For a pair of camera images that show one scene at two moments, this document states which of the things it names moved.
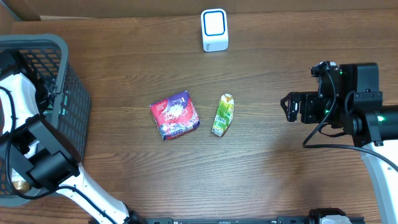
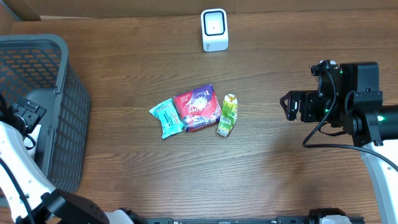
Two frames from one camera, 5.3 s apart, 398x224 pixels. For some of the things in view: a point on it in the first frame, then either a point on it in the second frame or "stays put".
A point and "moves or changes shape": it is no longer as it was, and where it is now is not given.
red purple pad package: (175, 115) → (199, 108)
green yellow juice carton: (224, 115) moves or changes shape
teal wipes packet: (63, 109) → (170, 121)
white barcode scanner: (214, 22) stays put
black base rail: (278, 220) stays put
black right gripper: (306, 100) stays put
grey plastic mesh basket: (61, 99) stays put
